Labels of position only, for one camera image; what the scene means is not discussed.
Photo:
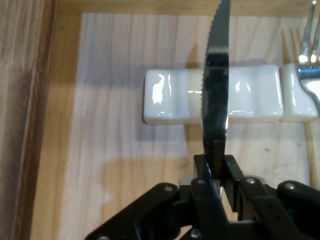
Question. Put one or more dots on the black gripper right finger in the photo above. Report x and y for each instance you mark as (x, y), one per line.
(262, 200)

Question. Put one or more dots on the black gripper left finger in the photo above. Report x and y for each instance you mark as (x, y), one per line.
(205, 200)

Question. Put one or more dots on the silver serrated table knife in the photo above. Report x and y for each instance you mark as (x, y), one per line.
(216, 100)

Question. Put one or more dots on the light wooden drawer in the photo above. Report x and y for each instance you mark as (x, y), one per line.
(125, 162)

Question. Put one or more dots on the white ceramic cutlery rest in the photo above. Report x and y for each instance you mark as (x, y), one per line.
(172, 100)
(292, 100)

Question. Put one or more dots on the silver metal fork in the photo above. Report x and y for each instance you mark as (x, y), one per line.
(311, 72)

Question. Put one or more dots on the dark wooden drawer cabinet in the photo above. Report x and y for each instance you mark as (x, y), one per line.
(15, 100)

